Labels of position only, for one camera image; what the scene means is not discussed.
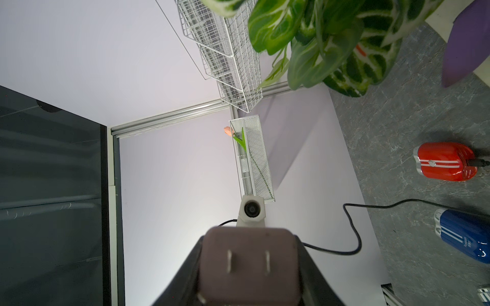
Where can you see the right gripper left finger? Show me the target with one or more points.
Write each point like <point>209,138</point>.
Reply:
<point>183,288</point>

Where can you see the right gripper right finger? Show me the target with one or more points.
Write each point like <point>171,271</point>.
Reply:
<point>315,290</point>

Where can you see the pink charger cube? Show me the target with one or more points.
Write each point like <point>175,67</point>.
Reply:
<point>249,266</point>

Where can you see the black USB cable spare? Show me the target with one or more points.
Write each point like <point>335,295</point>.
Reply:
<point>355,231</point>

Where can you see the blue electric shaver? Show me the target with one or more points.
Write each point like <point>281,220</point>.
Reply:
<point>466,233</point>
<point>484,295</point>

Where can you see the artificial pink tulip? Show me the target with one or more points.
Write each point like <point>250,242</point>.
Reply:
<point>230,132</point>

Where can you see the potted green plant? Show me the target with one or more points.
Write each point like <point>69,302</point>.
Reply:
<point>346,45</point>

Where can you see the purple pink garden trowel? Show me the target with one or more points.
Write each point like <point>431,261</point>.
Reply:
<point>467,49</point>

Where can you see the white gardening glove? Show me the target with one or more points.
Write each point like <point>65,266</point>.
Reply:
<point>441,20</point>

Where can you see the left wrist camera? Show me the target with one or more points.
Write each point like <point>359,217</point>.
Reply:
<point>252,212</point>

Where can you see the white mesh wall basket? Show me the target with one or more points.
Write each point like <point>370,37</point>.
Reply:
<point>252,166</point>

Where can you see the white wire wall shelf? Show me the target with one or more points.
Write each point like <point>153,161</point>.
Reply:
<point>220,31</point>

